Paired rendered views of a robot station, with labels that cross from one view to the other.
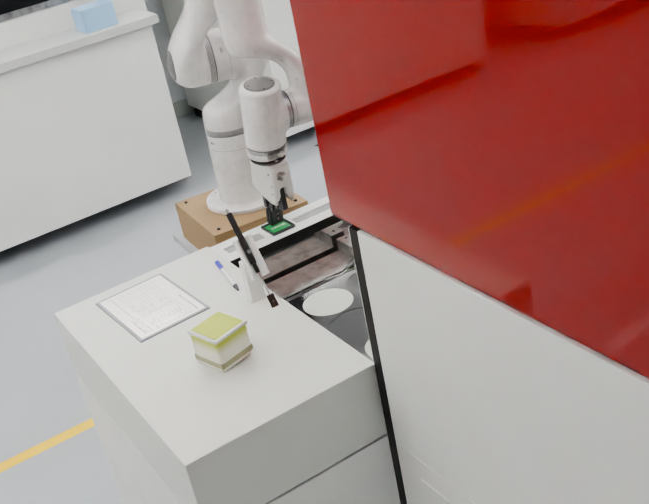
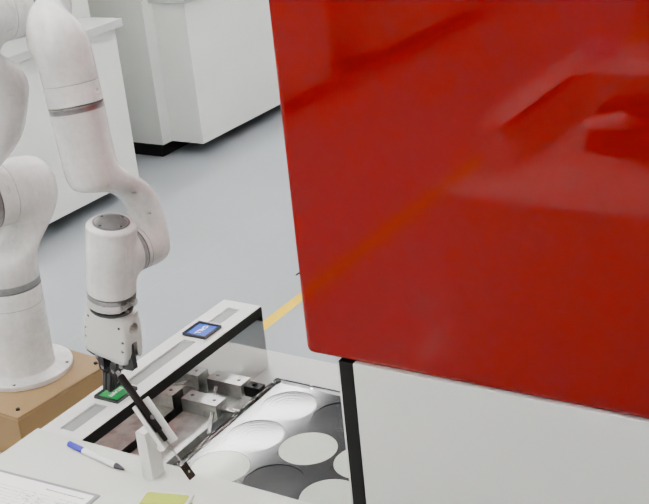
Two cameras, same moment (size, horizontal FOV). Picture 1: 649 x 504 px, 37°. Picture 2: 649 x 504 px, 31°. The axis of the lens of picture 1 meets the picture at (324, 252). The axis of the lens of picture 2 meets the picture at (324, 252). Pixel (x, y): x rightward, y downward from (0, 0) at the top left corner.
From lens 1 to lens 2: 66 cm
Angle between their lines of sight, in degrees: 27
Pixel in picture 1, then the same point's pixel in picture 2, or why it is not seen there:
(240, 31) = (94, 161)
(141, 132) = not seen: outside the picture
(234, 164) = (22, 327)
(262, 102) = (122, 242)
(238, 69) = (27, 211)
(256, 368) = not seen: outside the picture
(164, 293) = (23, 490)
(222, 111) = (8, 263)
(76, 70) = not seen: outside the picture
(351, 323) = (265, 485)
